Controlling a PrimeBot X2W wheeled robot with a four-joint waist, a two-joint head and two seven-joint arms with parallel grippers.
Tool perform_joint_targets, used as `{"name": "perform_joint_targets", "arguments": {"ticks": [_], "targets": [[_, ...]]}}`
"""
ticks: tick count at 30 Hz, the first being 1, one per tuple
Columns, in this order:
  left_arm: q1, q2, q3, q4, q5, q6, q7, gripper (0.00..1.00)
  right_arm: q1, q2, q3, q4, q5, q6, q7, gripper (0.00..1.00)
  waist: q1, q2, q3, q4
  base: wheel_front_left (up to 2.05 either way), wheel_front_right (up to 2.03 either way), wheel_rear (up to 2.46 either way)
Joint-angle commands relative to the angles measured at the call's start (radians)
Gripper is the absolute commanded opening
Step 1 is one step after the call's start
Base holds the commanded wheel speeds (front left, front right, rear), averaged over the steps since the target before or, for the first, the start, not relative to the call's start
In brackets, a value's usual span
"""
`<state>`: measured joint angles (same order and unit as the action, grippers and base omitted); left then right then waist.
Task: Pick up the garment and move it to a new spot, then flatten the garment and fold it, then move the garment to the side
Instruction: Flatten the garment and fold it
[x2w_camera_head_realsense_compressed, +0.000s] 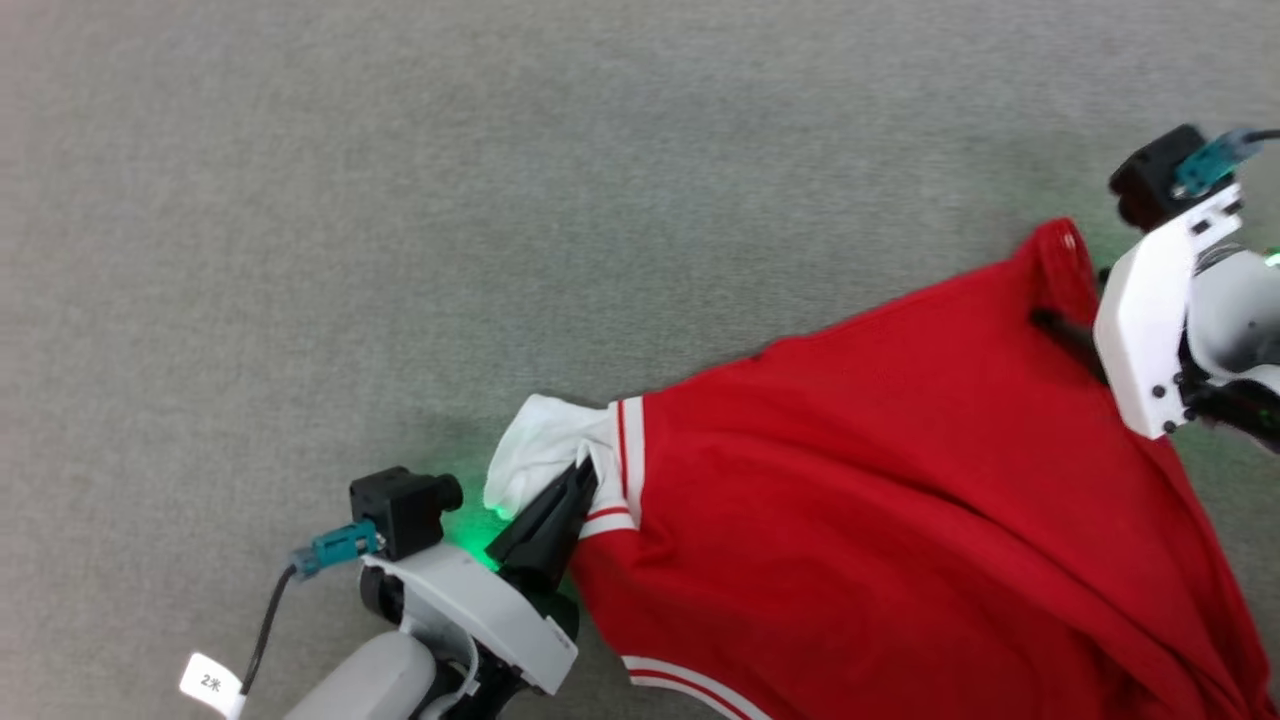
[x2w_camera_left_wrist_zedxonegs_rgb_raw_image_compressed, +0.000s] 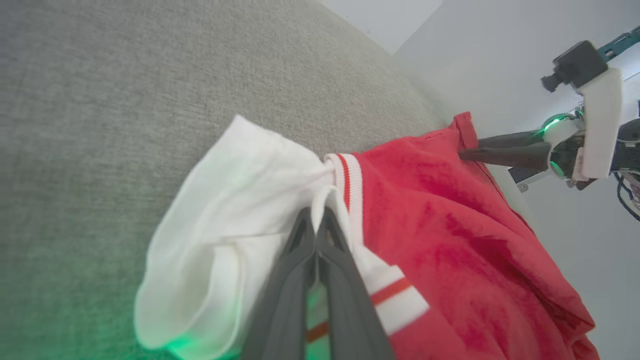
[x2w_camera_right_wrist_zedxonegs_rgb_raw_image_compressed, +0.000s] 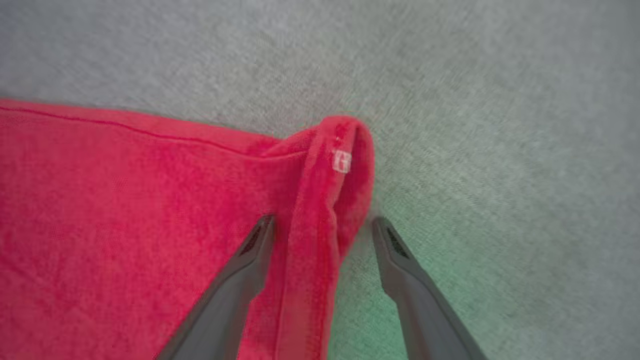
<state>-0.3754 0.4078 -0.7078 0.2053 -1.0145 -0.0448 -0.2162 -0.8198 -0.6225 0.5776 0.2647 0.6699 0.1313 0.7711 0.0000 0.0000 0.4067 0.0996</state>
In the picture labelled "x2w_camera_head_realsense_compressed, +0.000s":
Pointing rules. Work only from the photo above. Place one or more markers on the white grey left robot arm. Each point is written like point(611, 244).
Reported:
point(370, 685)

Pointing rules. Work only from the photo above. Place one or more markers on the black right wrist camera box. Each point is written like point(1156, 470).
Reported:
point(1150, 185)

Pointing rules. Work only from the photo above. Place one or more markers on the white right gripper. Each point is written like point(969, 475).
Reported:
point(1145, 320)

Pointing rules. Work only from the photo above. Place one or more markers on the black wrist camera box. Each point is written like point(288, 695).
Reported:
point(405, 510)
point(1150, 185)

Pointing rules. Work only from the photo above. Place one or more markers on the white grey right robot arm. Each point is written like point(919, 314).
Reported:
point(1235, 320)

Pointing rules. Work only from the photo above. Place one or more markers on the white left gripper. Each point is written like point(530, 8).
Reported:
point(480, 610)

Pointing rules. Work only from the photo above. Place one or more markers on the red and white garment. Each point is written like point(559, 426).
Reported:
point(850, 500)

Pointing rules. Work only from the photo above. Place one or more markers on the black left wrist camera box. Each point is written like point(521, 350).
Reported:
point(405, 510)

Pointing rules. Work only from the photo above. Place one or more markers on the grey fabric sofa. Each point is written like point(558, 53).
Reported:
point(500, 200)

